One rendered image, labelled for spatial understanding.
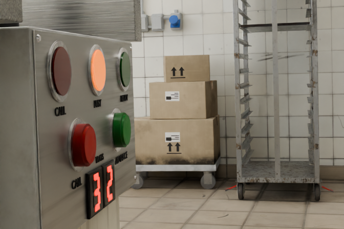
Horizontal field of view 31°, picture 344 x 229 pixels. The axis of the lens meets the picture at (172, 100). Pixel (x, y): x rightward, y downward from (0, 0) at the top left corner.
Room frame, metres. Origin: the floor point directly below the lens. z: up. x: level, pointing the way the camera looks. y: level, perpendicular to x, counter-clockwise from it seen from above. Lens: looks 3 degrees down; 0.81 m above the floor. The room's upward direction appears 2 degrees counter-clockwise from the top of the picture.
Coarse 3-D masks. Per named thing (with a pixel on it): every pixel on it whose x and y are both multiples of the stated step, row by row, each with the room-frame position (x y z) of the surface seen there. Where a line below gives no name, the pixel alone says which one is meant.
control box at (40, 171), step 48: (0, 48) 0.36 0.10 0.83; (48, 48) 0.38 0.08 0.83; (96, 48) 0.47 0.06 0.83; (0, 96) 0.36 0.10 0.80; (48, 96) 0.38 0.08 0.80; (96, 96) 0.47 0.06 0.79; (0, 144) 0.36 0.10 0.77; (48, 144) 0.37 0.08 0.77; (96, 144) 0.47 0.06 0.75; (0, 192) 0.36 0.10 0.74; (48, 192) 0.37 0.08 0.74
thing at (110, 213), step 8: (0, 24) 0.52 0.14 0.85; (8, 24) 0.53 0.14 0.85; (16, 24) 0.53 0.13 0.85; (104, 208) 0.58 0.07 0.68; (112, 208) 0.61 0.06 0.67; (96, 216) 0.56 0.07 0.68; (104, 216) 0.58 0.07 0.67; (112, 216) 0.61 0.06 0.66; (88, 224) 0.53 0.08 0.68; (96, 224) 0.56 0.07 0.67; (104, 224) 0.58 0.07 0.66; (112, 224) 0.61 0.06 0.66
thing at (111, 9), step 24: (24, 0) 0.62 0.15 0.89; (48, 0) 0.62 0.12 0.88; (72, 0) 0.62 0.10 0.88; (96, 0) 0.61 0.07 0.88; (120, 0) 0.61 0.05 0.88; (24, 24) 0.62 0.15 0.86; (48, 24) 0.62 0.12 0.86; (72, 24) 0.62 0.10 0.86; (96, 24) 0.61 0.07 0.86; (120, 24) 0.61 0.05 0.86
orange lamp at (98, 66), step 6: (96, 54) 0.47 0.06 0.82; (102, 54) 0.48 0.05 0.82; (96, 60) 0.47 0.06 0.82; (102, 60) 0.48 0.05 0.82; (96, 66) 0.47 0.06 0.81; (102, 66) 0.48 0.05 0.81; (96, 72) 0.47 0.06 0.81; (102, 72) 0.48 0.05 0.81; (96, 78) 0.47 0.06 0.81; (102, 78) 0.48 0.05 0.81; (96, 84) 0.46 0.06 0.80; (102, 84) 0.48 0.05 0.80
